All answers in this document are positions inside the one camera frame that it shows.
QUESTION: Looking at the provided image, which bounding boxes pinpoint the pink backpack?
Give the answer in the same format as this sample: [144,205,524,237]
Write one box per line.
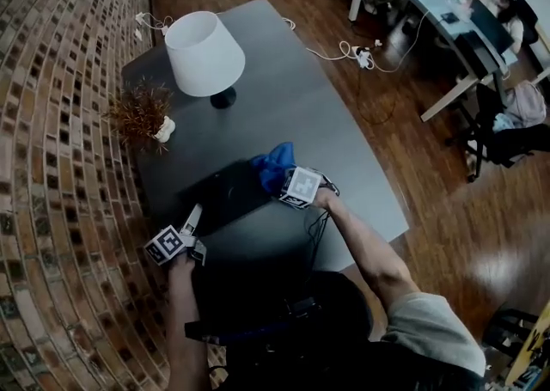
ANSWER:
[504,80,547,126]

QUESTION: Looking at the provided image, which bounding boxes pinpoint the black office chair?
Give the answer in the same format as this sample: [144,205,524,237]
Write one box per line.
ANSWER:
[444,82,550,182]

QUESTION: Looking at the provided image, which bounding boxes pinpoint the black metal stool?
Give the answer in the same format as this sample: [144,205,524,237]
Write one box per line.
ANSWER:
[483,307,538,358]

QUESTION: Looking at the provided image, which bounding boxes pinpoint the black computer case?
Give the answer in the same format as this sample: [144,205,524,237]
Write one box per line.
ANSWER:
[457,30,506,76]

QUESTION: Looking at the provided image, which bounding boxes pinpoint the person's right forearm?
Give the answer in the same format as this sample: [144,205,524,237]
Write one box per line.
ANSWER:
[315,190,421,317]

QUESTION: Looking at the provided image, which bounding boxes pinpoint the white office desk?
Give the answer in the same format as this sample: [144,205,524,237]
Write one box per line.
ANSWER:
[347,0,516,123]

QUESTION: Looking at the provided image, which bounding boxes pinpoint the yellow printed board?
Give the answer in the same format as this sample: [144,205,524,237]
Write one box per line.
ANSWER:
[504,298,550,386]

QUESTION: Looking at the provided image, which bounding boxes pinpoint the person's left forearm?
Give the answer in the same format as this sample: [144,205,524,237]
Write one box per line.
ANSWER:
[165,258,211,391]

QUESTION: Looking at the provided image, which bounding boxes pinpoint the white table lamp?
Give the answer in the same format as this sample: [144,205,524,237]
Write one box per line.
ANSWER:
[164,10,246,109]

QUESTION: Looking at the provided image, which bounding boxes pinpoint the black laptop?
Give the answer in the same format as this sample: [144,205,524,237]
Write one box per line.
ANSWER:
[470,0,515,53]

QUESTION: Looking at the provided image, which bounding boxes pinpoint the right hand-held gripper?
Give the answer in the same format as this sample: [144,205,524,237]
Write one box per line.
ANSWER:
[278,165,341,211]

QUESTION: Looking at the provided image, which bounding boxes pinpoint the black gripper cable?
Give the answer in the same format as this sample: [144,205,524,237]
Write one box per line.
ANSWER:
[302,208,332,272]

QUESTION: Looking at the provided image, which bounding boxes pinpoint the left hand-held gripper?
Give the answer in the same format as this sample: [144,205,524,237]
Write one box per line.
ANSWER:
[144,203,209,267]

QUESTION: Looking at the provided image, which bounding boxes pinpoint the orange plant in white pot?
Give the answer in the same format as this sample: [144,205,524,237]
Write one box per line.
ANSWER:
[102,75,176,154]

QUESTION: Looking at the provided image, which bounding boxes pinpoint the blue cloth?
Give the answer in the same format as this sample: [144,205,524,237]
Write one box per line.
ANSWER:
[249,142,297,197]

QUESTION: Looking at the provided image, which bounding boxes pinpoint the white power strip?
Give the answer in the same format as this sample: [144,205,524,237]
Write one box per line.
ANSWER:
[352,46,374,70]

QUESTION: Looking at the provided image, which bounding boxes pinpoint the person's torso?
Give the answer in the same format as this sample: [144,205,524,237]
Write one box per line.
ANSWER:
[184,268,486,391]

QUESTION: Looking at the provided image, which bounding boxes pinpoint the white wall plug cords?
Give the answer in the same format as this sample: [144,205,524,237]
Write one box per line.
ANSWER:
[133,10,175,40]

